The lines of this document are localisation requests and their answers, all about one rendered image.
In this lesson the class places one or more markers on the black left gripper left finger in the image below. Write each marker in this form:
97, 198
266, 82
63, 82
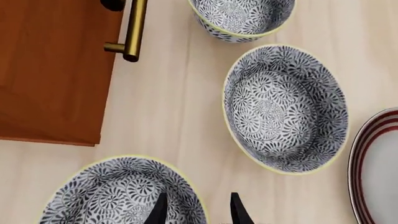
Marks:
159, 213

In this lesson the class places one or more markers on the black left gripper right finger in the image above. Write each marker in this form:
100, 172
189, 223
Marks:
238, 210

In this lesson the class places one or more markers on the patterned black and white bowl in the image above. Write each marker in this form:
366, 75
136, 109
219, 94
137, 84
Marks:
284, 109
242, 18
109, 193

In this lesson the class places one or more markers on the white plate with red rings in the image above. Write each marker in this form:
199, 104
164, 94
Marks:
379, 168

